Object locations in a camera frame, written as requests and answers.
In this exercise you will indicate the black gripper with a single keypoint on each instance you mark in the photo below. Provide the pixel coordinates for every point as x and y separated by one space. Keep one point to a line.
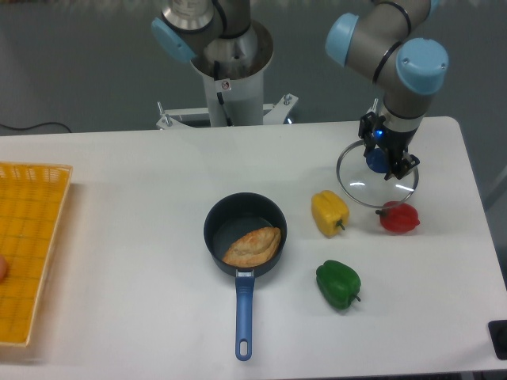
392 134

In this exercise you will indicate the glass lid blue knob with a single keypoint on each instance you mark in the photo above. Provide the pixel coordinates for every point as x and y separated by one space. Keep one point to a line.
362 178

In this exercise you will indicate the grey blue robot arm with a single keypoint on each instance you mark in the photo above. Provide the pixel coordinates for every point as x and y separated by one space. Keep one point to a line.
379 46

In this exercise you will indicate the red bell pepper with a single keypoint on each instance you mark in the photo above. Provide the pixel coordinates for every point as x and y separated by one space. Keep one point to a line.
398 218

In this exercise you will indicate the yellow bell pepper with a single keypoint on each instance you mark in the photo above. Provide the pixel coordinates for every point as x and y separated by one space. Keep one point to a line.
330 213

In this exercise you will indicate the green bell pepper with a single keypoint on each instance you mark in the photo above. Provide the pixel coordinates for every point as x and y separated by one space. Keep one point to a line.
338 283

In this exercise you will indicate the baked pastry turnover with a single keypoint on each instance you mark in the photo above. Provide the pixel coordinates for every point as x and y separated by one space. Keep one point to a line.
254 249

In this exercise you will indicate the dark blue saucepan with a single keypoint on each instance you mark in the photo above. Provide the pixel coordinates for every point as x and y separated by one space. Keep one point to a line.
245 233

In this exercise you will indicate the black device at table edge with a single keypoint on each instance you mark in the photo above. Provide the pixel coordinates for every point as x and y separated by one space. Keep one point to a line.
498 335

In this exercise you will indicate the yellow woven basket tray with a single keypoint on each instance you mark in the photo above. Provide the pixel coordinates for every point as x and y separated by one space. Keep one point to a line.
32 201

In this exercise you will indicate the white metal base frame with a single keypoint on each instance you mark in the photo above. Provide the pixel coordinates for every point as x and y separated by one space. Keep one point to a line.
290 109

